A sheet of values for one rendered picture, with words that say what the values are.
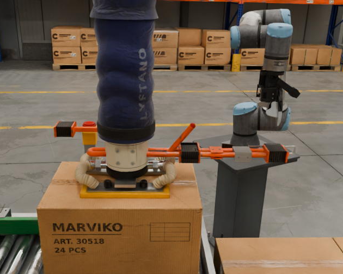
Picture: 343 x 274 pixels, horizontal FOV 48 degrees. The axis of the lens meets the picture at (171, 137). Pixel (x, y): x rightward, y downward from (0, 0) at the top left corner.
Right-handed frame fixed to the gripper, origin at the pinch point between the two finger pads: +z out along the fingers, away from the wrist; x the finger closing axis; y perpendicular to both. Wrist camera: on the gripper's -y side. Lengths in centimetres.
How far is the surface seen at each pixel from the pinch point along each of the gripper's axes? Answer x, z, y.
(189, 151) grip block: 5.6, 11.3, 33.8
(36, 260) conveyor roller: 0, 67, 99
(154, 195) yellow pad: 15, 26, 47
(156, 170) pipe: 2, 21, 46
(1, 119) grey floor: -359, 122, 250
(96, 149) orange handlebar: 0, 13, 71
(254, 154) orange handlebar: 3.9, 13.0, 7.3
